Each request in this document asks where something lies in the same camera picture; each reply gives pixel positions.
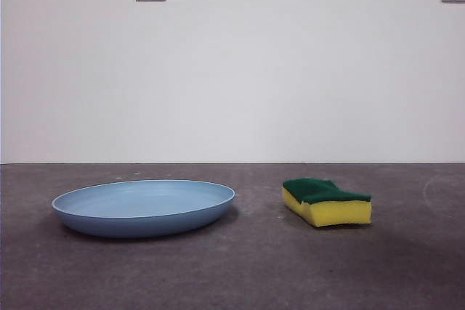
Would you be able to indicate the yellow sponge with green scourer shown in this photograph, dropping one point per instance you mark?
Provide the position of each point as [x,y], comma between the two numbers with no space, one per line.
[334,213]

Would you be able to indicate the light blue round plate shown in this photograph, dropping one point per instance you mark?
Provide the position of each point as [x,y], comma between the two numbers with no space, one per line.
[138,223]

